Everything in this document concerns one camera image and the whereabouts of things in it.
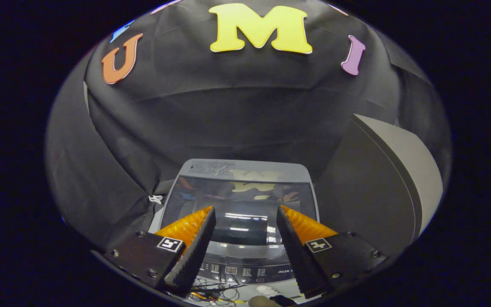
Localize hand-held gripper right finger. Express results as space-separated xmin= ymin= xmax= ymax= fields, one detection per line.
xmin=276 ymin=205 xmax=387 ymax=299

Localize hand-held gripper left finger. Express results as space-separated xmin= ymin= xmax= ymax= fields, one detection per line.
xmin=104 ymin=206 xmax=217 ymax=297

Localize dark washing machine lid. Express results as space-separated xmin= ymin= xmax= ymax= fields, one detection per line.
xmin=160 ymin=176 xmax=319 ymax=259

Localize grey washing machine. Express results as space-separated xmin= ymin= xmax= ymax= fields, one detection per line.
xmin=147 ymin=159 xmax=321 ymax=285

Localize white shoe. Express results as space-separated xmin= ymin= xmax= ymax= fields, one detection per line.
xmin=256 ymin=285 xmax=281 ymax=298

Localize grey metal cabinet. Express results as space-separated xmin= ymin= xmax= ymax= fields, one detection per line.
xmin=316 ymin=114 xmax=444 ymax=256

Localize black floor cables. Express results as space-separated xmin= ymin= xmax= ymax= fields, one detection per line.
xmin=189 ymin=277 xmax=247 ymax=305

